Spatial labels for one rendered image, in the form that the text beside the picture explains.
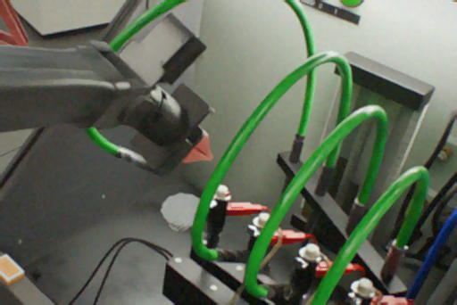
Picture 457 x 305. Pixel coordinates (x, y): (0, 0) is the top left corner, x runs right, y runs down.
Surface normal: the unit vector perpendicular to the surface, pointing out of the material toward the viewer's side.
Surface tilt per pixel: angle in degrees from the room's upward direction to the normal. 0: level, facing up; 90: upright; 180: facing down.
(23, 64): 36
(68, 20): 90
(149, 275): 0
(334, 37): 90
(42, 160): 90
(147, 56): 55
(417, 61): 90
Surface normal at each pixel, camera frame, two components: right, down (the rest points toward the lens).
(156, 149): -0.56, -0.39
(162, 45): -0.15, -0.06
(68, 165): 0.70, 0.47
